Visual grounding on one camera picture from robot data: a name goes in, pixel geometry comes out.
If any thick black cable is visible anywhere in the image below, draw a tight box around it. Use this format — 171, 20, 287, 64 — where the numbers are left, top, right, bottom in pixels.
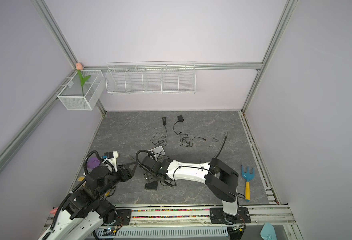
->
213, 131, 229, 160

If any light blue toy scoop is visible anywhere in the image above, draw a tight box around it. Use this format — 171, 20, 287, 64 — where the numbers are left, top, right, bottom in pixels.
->
260, 223, 277, 240

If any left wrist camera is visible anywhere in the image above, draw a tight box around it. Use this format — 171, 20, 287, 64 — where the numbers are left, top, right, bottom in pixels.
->
103, 151, 119, 172

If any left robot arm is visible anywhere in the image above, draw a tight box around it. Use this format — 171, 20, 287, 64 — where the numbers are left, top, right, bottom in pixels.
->
40, 151, 138, 240

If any black network switch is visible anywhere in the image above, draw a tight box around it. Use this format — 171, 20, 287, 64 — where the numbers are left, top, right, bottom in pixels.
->
145, 181, 159, 191

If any white wire wall basket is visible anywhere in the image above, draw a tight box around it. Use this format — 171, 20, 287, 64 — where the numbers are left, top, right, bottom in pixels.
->
106, 61, 197, 95

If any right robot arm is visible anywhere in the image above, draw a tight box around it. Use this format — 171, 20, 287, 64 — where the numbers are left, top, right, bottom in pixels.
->
142, 156, 250, 226

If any pink watering can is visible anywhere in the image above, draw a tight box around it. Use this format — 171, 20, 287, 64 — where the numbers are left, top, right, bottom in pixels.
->
50, 207, 58, 215

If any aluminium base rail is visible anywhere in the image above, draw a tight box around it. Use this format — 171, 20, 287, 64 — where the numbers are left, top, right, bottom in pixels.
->
43, 204, 297, 238

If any purple pink toy shovel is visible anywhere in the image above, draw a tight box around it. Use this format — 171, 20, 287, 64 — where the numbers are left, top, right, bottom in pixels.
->
87, 157, 101, 170

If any black power adapter left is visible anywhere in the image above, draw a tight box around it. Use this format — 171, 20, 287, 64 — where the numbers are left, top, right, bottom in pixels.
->
162, 117, 167, 126

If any blue yellow toy rake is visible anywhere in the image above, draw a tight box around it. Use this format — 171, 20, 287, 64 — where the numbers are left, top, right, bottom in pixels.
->
241, 165, 255, 202

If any white mesh box basket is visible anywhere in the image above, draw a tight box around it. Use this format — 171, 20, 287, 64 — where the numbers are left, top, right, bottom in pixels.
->
58, 70, 106, 111

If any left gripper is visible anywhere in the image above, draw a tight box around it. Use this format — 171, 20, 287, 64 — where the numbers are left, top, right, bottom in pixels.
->
96, 161, 138, 199

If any artificial tulip flower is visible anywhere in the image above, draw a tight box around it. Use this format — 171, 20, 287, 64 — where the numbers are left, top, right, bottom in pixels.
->
76, 63, 91, 97

